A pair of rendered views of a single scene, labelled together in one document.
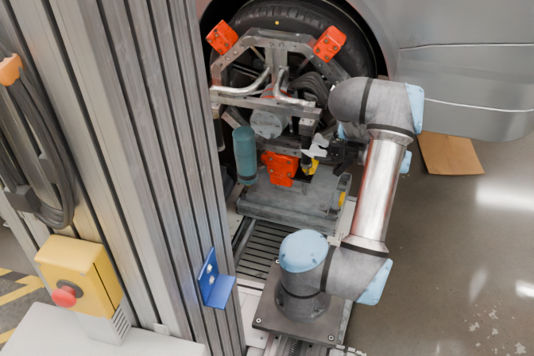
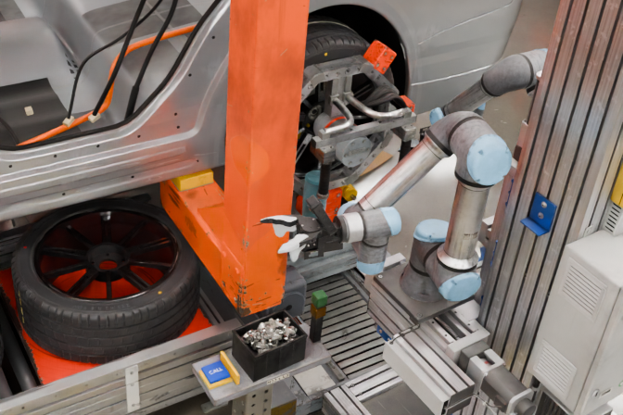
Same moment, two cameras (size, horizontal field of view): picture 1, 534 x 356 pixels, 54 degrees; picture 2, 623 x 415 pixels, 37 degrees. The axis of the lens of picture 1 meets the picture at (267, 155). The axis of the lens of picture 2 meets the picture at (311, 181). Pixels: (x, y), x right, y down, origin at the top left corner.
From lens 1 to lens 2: 2.44 m
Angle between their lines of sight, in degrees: 43
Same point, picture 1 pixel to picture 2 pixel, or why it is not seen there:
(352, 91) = (521, 66)
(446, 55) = (451, 35)
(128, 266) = not seen: outside the picture
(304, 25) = (349, 47)
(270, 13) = (320, 46)
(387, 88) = (537, 56)
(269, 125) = (360, 150)
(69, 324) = (597, 239)
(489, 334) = not seen: hidden behind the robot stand
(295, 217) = (328, 263)
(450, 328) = not seen: hidden behind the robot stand
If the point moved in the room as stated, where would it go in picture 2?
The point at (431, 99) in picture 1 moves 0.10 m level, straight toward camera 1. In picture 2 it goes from (439, 79) to (454, 91)
